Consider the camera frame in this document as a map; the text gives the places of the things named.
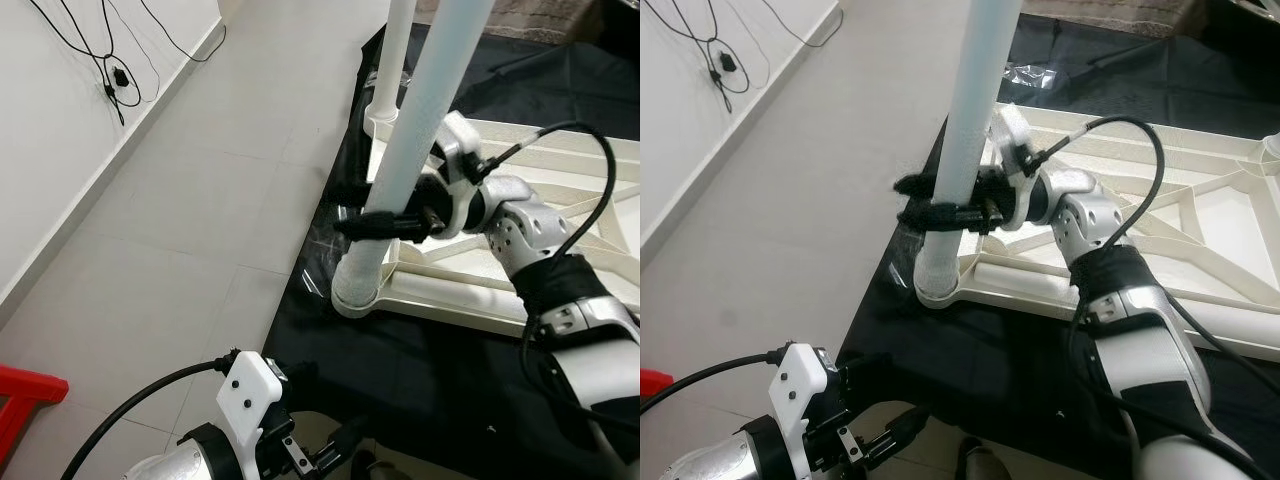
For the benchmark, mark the white plastic table top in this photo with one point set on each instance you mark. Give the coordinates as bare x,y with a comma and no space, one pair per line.
1020,280
470,295

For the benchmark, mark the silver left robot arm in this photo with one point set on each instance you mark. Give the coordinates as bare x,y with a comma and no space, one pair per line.
720,465
165,468

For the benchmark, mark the clear tape strip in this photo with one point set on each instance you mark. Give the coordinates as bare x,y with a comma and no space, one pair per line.
1030,75

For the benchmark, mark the red plastic stool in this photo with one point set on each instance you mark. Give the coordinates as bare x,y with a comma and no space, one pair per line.
655,383
25,395

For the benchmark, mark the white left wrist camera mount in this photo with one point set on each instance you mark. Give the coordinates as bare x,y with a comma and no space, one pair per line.
795,385
245,390

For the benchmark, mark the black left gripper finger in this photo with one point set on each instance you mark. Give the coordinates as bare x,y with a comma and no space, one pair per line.
330,445
292,374
855,368
880,435

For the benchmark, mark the black table cloth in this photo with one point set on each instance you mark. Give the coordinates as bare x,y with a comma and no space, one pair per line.
960,350
420,370

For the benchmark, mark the crossed clear tape patch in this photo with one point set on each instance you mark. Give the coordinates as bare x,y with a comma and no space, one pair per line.
905,260
322,260

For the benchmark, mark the beige speckled low platform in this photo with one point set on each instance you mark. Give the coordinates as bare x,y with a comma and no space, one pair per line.
1100,15
540,20

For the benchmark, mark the white plastic table leg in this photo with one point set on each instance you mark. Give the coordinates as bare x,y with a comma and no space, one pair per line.
392,60
430,100
975,100

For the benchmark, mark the black power adapter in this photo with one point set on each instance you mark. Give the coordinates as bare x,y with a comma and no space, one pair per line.
118,76
728,63

